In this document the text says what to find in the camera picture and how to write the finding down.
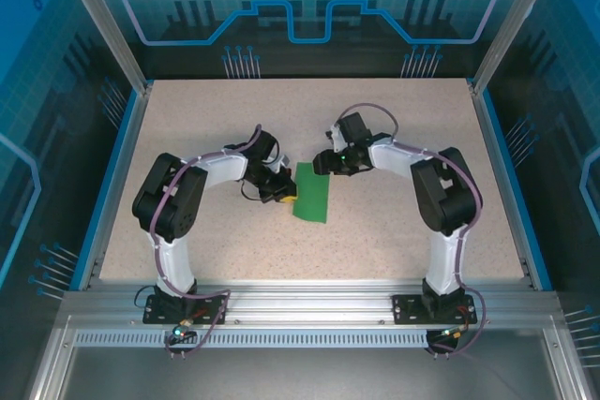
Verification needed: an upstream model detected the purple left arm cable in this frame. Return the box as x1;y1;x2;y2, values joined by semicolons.
149;124;263;362

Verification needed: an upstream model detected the aluminium mounting rail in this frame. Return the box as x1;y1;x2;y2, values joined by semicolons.
60;277;563;329

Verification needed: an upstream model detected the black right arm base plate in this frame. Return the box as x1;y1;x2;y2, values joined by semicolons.
392;293;479;325

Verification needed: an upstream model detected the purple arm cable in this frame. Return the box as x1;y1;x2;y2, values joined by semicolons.
337;103;484;360
149;124;263;362

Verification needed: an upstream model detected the slotted grey cable duct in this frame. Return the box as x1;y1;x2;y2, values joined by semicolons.
72;330;435;349

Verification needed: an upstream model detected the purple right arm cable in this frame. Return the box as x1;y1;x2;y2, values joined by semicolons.
337;103;484;360

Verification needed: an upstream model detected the blue and aluminium side rail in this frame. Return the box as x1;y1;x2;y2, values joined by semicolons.
69;81;154;292
470;81;554;292

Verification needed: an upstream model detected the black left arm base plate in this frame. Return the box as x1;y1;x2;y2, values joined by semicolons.
142;293;231;325

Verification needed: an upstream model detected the cable connector with green light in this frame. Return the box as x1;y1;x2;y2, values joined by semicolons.
171;318;196;338
438;324;470;340

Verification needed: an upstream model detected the green paper sheet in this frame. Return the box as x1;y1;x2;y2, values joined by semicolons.
291;161;332;224

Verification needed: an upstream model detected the aluminium frame post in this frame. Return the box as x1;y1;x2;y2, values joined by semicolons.
51;0;154;96
467;0;557;97

